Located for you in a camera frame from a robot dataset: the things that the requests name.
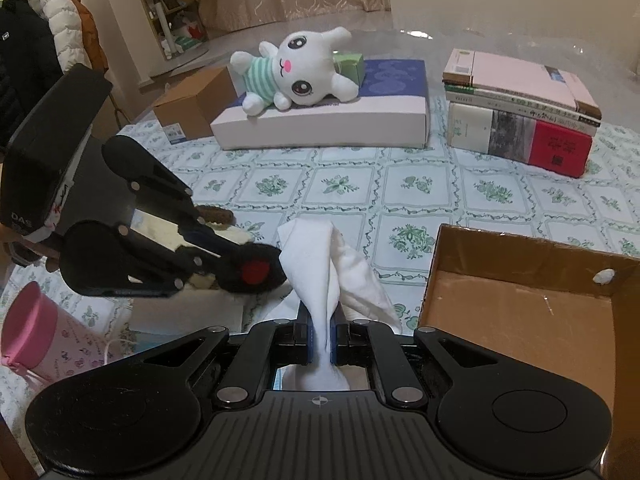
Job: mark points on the pink lidded cup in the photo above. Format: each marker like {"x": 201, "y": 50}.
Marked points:
{"x": 50, "y": 340}

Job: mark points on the white cloth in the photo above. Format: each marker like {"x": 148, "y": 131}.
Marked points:
{"x": 320, "y": 270}

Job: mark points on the brown hair scrunchie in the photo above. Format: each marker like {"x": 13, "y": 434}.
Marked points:
{"x": 217, "y": 215}

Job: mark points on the white plush rabbit toy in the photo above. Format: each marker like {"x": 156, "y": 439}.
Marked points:
{"x": 305, "y": 70}

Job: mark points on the small green box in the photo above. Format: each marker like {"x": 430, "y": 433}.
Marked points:
{"x": 350, "y": 65}

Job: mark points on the pink cover book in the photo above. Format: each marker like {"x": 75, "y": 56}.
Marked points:
{"x": 520, "y": 77}

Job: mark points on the small closed cardboard box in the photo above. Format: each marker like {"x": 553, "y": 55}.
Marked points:
{"x": 200, "y": 105}

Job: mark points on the white puffer jacket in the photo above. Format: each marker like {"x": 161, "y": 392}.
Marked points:
{"x": 62, "y": 25}

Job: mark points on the thin white book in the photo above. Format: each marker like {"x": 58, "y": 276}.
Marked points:
{"x": 500, "y": 102}

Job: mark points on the cluttered shelf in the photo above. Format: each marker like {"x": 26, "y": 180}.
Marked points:
{"x": 187, "y": 15}

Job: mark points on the flat white blue box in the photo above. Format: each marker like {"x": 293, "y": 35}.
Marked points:
{"x": 325, "y": 125}

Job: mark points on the black jacket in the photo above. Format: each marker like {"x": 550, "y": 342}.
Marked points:
{"x": 25, "y": 60}

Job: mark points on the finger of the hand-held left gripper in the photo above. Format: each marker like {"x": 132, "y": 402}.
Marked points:
{"x": 115, "y": 265}
{"x": 150, "y": 175}

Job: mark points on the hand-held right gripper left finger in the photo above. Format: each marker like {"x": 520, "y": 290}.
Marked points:
{"x": 312, "y": 347}

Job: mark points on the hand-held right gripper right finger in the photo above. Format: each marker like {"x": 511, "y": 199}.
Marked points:
{"x": 339, "y": 347}

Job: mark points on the thick red white book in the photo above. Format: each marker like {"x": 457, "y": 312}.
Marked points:
{"x": 500, "y": 132}

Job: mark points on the cream yellow towel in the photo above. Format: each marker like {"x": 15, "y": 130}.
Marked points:
{"x": 235, "y": 236}

